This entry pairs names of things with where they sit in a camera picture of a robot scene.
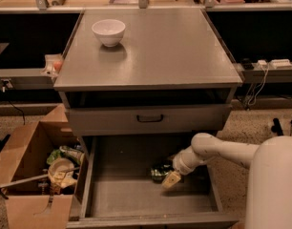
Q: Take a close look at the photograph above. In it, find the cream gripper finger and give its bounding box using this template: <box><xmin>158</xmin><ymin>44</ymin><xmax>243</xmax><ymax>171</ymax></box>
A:
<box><xmin>162</xmin><ymin>171</ymin><xmax>181</xmax><ymax>189</ymax></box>

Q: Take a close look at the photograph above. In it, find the crushed green can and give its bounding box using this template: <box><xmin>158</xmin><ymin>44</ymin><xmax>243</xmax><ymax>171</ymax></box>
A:
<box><xmin>151</xmin><ymin>163</ymin><xmax>173</xmax><ymax>183</ymax></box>

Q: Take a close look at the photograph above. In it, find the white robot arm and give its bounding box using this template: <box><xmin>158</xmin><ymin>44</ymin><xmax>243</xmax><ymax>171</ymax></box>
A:
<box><xmin>162</xmin><ymin>133</ymin><xmax>292</xmax><ymax>229</ymax></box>

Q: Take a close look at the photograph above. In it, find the open grey drawer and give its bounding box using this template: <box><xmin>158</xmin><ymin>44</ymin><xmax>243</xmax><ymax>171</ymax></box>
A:
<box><xmin>67</xmin><ymin>134</ymin><xmax>238</xmax><ymax>229</ymax></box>

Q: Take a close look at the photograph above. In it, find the grey drawer cabinet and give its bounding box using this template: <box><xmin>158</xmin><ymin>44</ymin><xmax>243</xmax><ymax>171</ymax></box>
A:
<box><xmin>52</xmin><ymin>7</ymin><xmax>244</xmax><ymax>229</ymax></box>

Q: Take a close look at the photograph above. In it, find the tan bowl in box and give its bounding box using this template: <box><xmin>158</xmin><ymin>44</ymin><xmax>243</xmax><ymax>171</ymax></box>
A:
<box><xmin>48</xmin><ymin>157</ymin><xmax>77</xmax><ymax>189</ymax></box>

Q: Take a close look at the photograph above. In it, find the black stand leg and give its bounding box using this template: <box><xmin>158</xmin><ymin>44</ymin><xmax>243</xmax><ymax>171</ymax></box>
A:
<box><xmin>271</xmin><ymin>118</ymin><xmax>283</xmax><ymax>135</ymax></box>

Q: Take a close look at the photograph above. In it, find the green crumpled bag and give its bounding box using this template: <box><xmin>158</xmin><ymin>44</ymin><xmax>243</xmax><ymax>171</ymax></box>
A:
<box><xmin>47</xmin><ymin>145</ymin><xmax>84</xmax><ymax>165</ymax></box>

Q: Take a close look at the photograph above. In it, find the brown cardboard box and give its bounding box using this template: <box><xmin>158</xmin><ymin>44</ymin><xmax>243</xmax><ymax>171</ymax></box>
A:
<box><xmin>0</xmin><ymin>105</ymin><xmax>77</xmax><ymax>229</ymax></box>

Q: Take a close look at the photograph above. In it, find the white power strip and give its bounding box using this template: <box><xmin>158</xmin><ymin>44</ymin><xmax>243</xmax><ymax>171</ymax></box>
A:
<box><xmin>270</xmin><ymin>59</ymin><xmax>292</xmax><ymax>69</ymax></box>

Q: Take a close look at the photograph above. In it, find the white ceramic bowl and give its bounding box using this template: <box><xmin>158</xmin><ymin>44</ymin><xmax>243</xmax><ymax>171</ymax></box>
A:
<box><xmin>92</xmin><ymin>19</ymin><xmax>126</xmax><ymax>47</ymax></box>

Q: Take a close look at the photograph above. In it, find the small tray with red ball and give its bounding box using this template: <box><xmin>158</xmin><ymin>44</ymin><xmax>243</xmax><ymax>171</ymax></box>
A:
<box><xmin>40</xmin><ymin>53</ymin><xmax>63</xmax><ymax>78</ymax></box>

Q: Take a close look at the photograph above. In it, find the grey metal rod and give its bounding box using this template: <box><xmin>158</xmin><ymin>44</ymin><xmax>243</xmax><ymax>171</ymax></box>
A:
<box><xmin>0</xmin><ymin>167</ymin><xmax>80</xmax><ymax>189</ymax></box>

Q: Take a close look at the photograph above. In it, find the closed grey drawer with handle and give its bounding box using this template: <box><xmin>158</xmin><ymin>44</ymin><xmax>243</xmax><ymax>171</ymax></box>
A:
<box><xmin>66</xmin><ymin>104</ymin><xmax>231</xmax><ymax>136</ymax></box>

